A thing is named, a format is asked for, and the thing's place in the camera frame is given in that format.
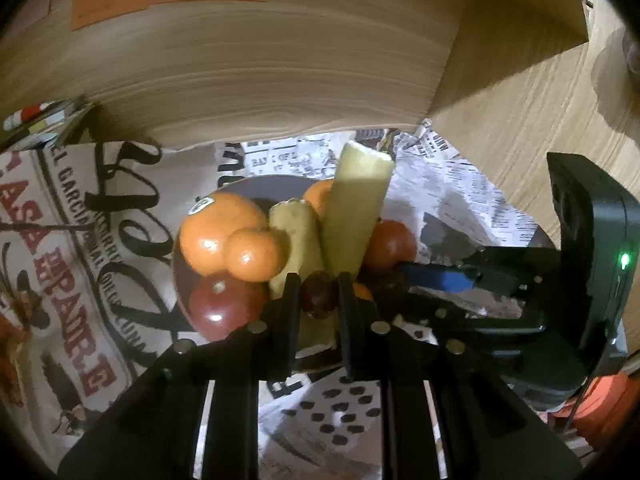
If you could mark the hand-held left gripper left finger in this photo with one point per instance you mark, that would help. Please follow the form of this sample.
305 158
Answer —
292 310

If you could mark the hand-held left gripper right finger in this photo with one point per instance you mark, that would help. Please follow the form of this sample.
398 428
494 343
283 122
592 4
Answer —
346 310

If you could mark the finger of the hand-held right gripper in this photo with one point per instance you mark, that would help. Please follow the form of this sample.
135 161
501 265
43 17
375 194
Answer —
500 321
440 278

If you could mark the small orange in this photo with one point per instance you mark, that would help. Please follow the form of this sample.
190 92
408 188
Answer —
319 195
363 292

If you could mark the dark red grape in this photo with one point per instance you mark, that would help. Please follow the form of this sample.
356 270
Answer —
317 294

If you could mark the red tomato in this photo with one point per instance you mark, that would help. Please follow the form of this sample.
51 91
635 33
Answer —
391 245
220 305

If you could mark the medium orange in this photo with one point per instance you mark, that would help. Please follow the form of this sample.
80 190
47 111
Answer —
252 256

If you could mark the yellow sugarcane piece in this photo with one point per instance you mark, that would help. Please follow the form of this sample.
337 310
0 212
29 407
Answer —
297 240
357 205

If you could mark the large orange with sticker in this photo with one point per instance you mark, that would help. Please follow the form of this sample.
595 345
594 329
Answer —
212 232

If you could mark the dark round plate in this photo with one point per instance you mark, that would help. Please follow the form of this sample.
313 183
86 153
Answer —
265 190

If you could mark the orange object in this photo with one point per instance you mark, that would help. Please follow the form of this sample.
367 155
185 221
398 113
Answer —
605 405

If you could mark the newspaper print cloth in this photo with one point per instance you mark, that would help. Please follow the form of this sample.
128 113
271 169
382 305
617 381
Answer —
75 260

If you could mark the wooden shelf unit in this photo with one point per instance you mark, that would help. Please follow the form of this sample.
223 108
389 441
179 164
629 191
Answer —
300 60

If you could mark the small box of pens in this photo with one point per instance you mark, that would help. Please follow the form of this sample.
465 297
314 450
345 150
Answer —
60 122

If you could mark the red and white pen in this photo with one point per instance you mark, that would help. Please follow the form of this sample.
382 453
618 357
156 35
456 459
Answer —
25 115

